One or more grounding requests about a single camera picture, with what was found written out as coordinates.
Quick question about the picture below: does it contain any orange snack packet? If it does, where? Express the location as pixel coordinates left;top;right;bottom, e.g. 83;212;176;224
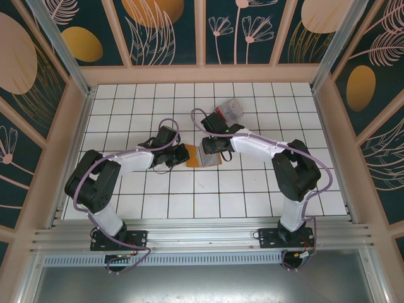
185;143;223;169

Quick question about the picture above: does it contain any clear red snack packet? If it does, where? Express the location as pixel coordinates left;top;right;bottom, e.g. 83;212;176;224
213;97;244;124

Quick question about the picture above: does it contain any red VIP card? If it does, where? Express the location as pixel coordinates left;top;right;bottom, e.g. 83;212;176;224
213;107;230;124

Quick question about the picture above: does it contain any grey metal sheet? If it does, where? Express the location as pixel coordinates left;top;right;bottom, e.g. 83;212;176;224
18;249;392;303

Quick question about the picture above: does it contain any small green circuit board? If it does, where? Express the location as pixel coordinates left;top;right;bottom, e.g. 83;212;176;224
295;250;316;263

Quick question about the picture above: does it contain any peach circle gold lines panel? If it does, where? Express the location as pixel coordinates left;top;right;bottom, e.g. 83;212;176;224
276;0;343;65

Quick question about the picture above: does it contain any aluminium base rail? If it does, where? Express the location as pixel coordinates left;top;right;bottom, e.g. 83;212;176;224
30;217;375;256

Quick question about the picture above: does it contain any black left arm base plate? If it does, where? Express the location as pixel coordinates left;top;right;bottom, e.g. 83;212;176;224
90;229;149;252

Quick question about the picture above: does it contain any aluminium side rail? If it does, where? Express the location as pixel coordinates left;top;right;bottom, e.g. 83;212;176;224
311;90;360;225
47;90;95;230

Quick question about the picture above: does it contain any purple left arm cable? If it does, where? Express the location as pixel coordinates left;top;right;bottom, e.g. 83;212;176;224
73;117;181;275

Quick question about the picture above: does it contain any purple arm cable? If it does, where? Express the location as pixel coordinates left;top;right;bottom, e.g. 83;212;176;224
190;107;333;271
73;117;181;275

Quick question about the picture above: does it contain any slotted grey cable duct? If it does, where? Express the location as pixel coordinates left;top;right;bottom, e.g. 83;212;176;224
42;254;285;266

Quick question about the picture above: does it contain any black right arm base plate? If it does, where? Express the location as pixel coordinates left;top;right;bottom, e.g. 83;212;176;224
258;227;316;250

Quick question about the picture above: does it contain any pink flowers wall panel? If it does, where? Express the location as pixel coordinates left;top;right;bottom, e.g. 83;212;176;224
205;0;283;66

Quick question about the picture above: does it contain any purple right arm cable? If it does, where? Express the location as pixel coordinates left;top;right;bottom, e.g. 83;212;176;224
190;107;333;271

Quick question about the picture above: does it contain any yellow oval fern wall panel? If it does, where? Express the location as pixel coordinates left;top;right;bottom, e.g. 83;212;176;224
333;0;404;138

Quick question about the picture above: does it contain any aluminium corner post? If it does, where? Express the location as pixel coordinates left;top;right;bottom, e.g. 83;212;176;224
26;0;95;95
311;0;378;92

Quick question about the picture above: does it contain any single flower wall panel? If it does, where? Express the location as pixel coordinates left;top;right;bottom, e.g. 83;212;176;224
0;104;44;230

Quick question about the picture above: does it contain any pink leaves wall panel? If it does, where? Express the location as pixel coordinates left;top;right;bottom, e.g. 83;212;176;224
359;94;404;227

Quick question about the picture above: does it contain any large peach circle wall panel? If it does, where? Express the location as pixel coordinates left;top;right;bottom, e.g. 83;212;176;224
0;0;69;143

